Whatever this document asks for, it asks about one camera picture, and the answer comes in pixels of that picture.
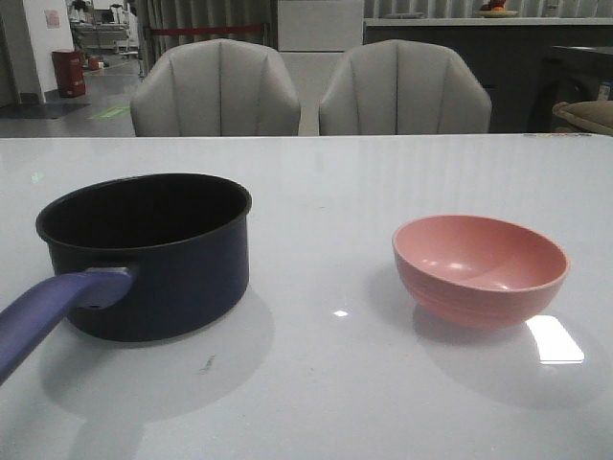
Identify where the pink plastic bowl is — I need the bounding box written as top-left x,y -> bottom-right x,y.
393,215 -> 570,329

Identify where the right beige upholstered chair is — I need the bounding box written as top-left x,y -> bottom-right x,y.
318,39 -> 492,136

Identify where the beige upholstered chair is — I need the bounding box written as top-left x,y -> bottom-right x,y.
130,38 -> 301,137
318,39 -> 492,136

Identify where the left beige upholstered chair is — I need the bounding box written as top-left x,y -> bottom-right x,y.
130,38 -> 301,137

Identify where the white cabinet block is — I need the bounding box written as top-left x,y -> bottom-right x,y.
277,1 -> 364,136

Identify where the red barrier belt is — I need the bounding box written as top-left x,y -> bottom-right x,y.
145,23 -> 267,36

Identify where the dark grey counter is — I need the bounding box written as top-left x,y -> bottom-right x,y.
364,17 -> 612,133

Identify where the red trash bin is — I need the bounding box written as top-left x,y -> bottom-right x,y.
52,50 -> 86,98

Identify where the fruit plate on counter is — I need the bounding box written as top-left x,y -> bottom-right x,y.
475,0 -> 518,18

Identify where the beige cushion at right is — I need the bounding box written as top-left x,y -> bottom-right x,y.
552,101 -> 613,136

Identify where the dark blue saucepan purple handle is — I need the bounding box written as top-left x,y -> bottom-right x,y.
1,172 -> 252,378

